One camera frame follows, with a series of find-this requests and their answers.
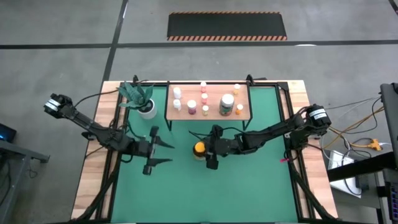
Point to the black side table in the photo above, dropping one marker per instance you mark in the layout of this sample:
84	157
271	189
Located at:
357	168

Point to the black keypad device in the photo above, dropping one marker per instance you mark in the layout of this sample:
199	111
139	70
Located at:
392	196

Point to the grey monitor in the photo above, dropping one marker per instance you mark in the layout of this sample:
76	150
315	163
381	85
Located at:
391	115

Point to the wooden shelf with black legs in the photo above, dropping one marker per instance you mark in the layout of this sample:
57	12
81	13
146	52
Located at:
214	115

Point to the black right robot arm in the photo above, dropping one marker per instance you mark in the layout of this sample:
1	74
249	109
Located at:
280	130

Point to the black metal table frame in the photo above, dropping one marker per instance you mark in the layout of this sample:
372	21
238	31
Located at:
267	84

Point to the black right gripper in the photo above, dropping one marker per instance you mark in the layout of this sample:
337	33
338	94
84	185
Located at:
227	146

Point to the yellow power splitter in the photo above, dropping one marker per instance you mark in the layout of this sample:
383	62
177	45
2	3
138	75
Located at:
374	144

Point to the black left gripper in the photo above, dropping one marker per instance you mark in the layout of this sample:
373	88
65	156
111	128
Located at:
144	147

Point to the pale yellow pill vial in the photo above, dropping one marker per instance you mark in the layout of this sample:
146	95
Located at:
237	88
205	109

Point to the green labelled jar white lid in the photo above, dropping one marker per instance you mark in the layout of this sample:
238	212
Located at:
227	104

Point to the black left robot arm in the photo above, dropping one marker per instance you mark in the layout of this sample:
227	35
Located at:
93	129

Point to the white plastic bottle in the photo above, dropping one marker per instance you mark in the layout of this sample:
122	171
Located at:
177	104
177	92

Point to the dark device with blue light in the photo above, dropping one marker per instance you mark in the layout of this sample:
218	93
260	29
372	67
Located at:
6	133

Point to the white box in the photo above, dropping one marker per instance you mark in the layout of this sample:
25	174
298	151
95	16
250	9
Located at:
339	161

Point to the green table mat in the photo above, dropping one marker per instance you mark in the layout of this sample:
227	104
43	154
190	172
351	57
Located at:
186	202

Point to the pink tag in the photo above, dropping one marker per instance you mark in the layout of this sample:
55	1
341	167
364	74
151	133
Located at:
283	160

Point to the snake plant in white pot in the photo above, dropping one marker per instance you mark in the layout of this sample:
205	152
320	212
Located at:
147	110

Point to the pink labelled bottle white cap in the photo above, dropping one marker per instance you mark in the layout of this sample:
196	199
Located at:
191	106

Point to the grey desk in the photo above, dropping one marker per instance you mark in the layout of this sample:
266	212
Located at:
18	152

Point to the black hazard-striped floor mat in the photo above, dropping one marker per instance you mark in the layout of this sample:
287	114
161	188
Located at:
227	26

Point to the dark bottle orange cap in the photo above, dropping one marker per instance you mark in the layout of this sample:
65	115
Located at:
199	147

